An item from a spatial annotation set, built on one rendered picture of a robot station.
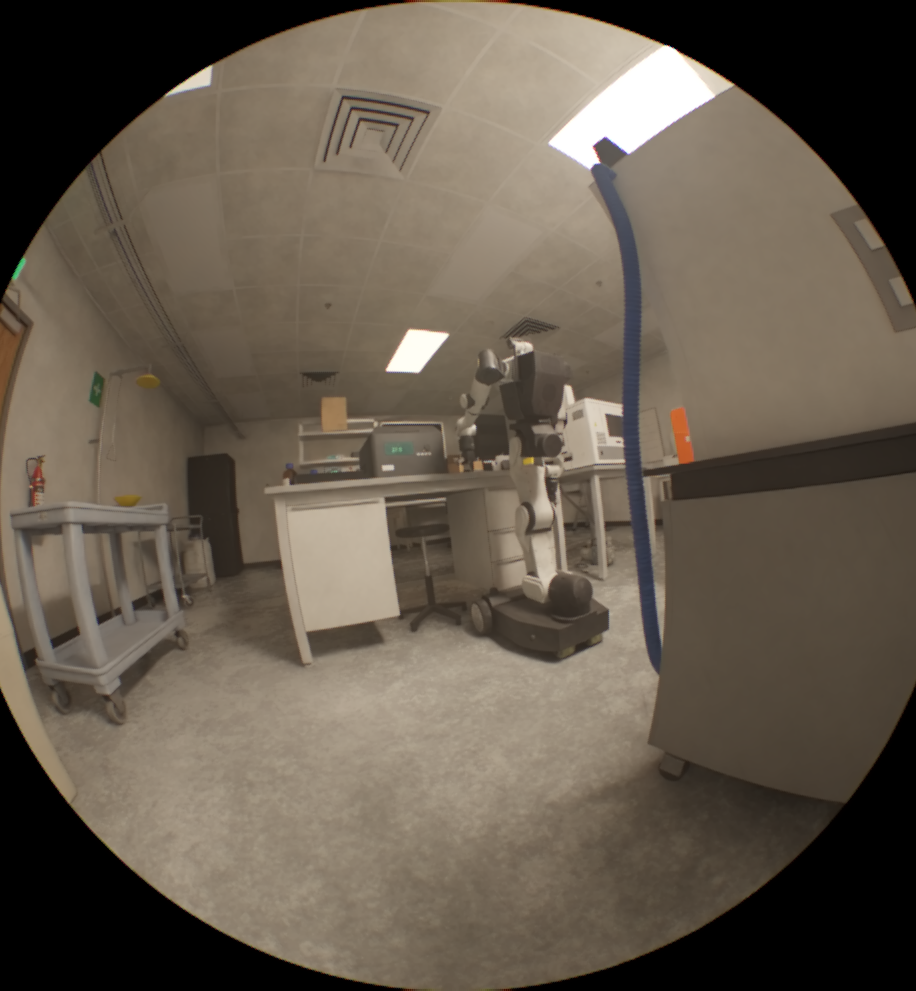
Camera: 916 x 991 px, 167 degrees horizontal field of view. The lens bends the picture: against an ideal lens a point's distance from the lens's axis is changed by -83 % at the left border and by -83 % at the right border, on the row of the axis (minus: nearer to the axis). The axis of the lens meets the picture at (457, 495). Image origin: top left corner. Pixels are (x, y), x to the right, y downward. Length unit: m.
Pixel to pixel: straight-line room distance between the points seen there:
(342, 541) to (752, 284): 1.66
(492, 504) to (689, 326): 1.50
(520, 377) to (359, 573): 1.21
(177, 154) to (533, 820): 3.14
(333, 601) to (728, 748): 1.56
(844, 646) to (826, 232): 0.60
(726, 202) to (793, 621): 0.69
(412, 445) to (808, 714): 1.80
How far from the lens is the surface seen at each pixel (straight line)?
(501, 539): 1.87
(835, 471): 0.54
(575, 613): 1.40
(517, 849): 0.80
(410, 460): 1.69
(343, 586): 1.59
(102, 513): 1.60
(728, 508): 0.55
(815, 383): 0.56
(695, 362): 0.60
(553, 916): 0.74
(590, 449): 2.52
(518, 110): 2.26
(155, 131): 2.49
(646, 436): 5.66
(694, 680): 0.68
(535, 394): 1.43
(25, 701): 1.20
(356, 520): 1.57
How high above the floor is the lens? 0.71
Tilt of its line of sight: 2 degrees up
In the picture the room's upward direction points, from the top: 7 degrees counter-clockwise
